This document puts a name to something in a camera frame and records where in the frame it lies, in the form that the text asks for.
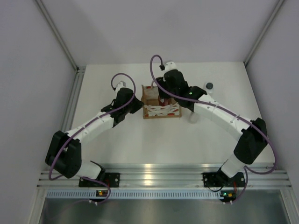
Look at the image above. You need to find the left aluminium frame post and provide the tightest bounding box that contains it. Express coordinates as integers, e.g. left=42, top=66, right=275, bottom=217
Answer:
left=33, top=0, right=78, bottom=71

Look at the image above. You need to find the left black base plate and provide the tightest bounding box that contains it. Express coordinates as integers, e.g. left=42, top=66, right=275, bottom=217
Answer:
left=78, top=172, right=120, bottom=188

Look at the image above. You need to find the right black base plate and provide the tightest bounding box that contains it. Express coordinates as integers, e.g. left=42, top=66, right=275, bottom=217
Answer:
left=202, top=172, right=225, bottom=188

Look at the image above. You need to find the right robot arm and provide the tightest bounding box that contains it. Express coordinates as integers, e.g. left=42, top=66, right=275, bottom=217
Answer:
left=156, top=69, right=268, bottom=185

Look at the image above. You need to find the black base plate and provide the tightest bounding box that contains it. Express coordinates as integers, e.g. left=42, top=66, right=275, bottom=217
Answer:
left=202, top=172, right=225, bottom=188
left=78, top=172, right=120, bottom=188

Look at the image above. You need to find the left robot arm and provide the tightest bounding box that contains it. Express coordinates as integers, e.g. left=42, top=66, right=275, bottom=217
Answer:
left=45, top=87, right=143, bottom=187

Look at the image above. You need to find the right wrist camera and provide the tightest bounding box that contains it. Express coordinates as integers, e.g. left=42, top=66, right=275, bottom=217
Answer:
left=159, top=61, right=178, bottom=72

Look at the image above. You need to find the burlap watermelon canvas bag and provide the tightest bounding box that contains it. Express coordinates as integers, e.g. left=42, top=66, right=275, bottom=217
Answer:
left=141, top=83, right=182, bottom=119

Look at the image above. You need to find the white bottle grey cap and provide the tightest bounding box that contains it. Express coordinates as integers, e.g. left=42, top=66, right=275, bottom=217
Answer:
left=204, top=82, right=214, bottom=96

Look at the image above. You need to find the white slotted cable duct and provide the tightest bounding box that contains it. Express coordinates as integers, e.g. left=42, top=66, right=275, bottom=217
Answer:
left=46, top=189, right=234, bottom=199

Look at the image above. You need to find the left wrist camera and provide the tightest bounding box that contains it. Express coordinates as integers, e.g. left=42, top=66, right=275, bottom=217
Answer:
left=115, top=81, right=126, bottom=92

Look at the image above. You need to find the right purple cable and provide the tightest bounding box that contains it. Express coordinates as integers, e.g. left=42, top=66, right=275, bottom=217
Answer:
left=149, top=55, right=278, bottom=206

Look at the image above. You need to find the purple cable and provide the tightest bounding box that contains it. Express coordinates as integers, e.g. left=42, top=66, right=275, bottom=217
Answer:
left=48, top=73, right=136, bottom=206
left=149, top=55, right=278, bottom=206

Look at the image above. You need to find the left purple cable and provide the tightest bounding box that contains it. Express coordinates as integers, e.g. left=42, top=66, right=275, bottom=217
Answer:
left=48, top=73, right=136, bottom=206

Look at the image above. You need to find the aluminium frame post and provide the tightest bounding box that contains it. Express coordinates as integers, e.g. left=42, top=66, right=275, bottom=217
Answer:
left=33, top=0, right=78, bottom=71
left=243, top=0, right=285, bottom=68

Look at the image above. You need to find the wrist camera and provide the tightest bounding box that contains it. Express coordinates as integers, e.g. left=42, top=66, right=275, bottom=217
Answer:
left=115, top=81, right=126, bottom=92
left=159, top=61, right=178, bottom=72

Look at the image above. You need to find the red bottle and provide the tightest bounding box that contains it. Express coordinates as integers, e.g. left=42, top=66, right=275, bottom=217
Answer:
left=159, top=98, right=172, bottom=106

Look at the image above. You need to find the right aluminium frame post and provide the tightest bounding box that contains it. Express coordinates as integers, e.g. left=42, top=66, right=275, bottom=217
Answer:
left=243, top=0, right=285, bottom=68

